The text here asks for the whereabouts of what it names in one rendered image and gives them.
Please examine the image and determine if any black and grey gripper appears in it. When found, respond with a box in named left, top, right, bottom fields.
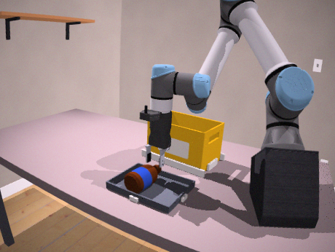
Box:
left=140, top=98, right=173, bottom=168

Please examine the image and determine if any brown bottle with blue label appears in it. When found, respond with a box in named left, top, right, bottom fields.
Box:
left=124, top=165, right=162, bottom=194

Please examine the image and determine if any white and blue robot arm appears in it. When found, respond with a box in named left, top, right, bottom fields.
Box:
left=151, top=0, right=315, bottom=150

